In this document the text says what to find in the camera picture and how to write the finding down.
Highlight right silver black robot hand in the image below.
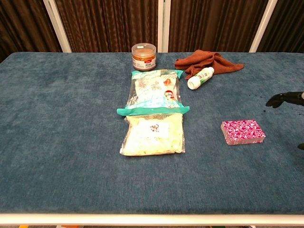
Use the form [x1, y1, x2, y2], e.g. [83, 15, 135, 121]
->
[265, 91, 304, 151]

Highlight pink patterned square pad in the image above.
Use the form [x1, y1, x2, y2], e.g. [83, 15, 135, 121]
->
[220, 119, 266, 146]

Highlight brown pleated curtain panel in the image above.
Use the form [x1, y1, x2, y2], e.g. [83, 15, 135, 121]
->
[168, 0, 269, 53]
[54, 0, 159, 53]
[0, 0, 63, 63]
[257, 0, 304, 53]

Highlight white bottle with green label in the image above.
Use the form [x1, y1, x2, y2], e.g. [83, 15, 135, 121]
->
[187, 66, 215, 90]

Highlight brown cloth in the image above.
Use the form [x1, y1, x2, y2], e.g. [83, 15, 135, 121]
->
[174, 49, 245, 80]

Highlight teal snack bag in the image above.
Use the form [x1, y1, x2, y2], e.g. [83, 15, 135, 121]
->
[116, 68, 190, 116]

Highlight clear bag of white food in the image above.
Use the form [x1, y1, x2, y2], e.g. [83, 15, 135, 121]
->
[119, 113, 186, 157]

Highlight clear jar of brown snacks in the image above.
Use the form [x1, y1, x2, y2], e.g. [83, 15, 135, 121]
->
[131, 43, 158, 71]

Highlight blue velvet table mat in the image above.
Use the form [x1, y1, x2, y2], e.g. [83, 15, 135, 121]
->
[0, 51, 304, 216]

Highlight white frame post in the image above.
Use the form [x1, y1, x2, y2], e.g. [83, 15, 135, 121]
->
[43, 0, 72, 53]
[157, 0, 171, 53]
[248, 0, 278, 53]

